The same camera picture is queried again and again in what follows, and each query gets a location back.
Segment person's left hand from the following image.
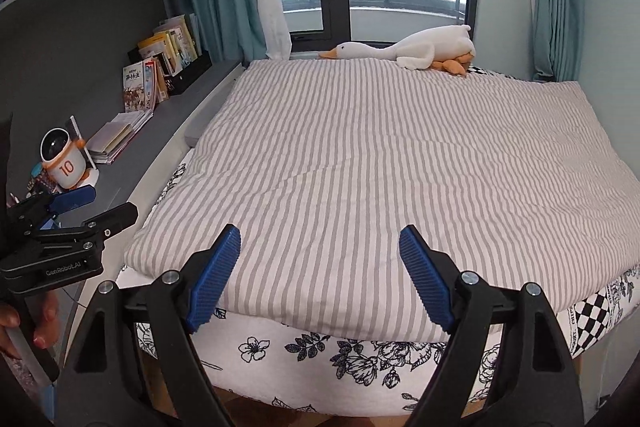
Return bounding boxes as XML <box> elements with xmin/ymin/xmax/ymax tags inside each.
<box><xmin>0</xmin><ymin>290</ymin><xmax>61</xmax><ymax>358</ymax></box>

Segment grey bedside ledge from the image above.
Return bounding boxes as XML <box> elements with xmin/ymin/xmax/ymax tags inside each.
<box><xmin>61</xmin><ymin>61</ymin><xmax>243</xmax><ymax>225</ymax></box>

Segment black book holder with books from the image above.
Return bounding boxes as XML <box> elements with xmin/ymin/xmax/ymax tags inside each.
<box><xmin>129</xmin><ymin>13</ymin><xmax>213</xmax><ymax>98</ymax></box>

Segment stack of flat books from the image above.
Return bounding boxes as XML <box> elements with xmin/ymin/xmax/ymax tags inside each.
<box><xmin>87</xmin><ymin>110</ymin><xmax>153</xmax><ymax>165</ymax></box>

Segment upright picture books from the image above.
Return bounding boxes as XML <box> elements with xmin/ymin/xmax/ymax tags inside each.
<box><xmin>122</xmin><ymin>56</ymin><xmax>169</xmax><ymax>113</ymax></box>

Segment white orange robot toy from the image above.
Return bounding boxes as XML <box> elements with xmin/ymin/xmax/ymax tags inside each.
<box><xmin>39</xmin><ymin>115</ymin><xmax>100</xmax><ymax>191</ymax></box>

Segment grey striped white duvet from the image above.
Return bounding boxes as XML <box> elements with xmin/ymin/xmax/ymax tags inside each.
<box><xmin>125</xmin><ymin>60</ymin><xmax>639</xmax><ymax>341</ymax></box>

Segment white plush goose toy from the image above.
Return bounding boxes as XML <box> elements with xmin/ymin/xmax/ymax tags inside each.
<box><xmin>319</xmin><ymin>25</ymin><xmax>475</xmax><ymax>76</ymax></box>

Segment floral white bed sheet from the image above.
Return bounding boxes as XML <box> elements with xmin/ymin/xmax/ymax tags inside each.
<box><xmin>119</xmin><ymin>139</ymin><xmax>639</xmax><ymax>416</ymax></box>

